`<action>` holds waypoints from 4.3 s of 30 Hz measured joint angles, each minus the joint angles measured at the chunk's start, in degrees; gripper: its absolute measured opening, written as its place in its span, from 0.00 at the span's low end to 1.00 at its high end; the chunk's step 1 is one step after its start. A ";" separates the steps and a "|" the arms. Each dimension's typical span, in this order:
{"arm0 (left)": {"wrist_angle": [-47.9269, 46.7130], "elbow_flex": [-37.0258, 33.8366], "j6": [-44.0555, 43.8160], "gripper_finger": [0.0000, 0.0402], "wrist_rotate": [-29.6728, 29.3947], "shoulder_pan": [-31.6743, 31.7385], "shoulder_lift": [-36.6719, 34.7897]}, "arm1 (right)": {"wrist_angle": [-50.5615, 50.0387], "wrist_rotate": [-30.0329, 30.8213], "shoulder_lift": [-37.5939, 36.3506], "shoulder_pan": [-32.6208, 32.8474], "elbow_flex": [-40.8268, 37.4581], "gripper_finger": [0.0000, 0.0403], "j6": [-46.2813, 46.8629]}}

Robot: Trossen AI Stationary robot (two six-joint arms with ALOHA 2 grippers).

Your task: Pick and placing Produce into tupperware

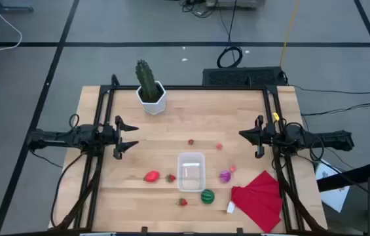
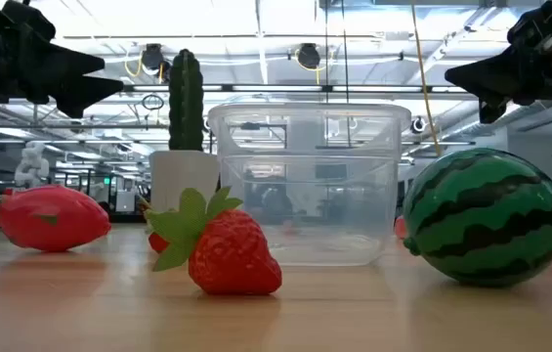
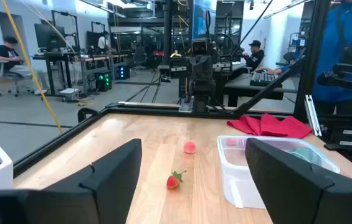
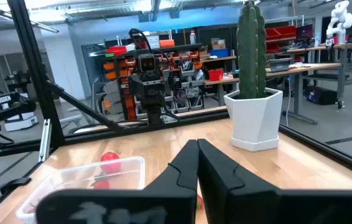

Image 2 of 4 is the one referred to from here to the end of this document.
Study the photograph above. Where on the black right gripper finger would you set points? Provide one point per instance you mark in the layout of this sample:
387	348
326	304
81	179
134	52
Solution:
490	73
491	108

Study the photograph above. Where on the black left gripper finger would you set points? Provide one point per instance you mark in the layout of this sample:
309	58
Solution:
65	62
85	95

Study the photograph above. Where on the green striped toy watermelon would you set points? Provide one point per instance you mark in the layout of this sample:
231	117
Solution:
485	195

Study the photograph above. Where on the red fruit with green spots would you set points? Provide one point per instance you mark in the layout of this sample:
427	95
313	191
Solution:
70	230

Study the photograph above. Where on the small strawberry with leaves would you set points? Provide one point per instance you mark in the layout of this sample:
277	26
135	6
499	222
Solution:
157	243

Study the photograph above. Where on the large strawberry with cloth leaves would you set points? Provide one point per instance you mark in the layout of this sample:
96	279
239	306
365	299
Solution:
231	259

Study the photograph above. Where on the clear plastic tupperware container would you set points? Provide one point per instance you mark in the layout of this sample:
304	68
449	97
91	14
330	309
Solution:
314	239

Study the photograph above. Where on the white robot figure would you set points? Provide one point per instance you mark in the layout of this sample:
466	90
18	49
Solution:
31	166

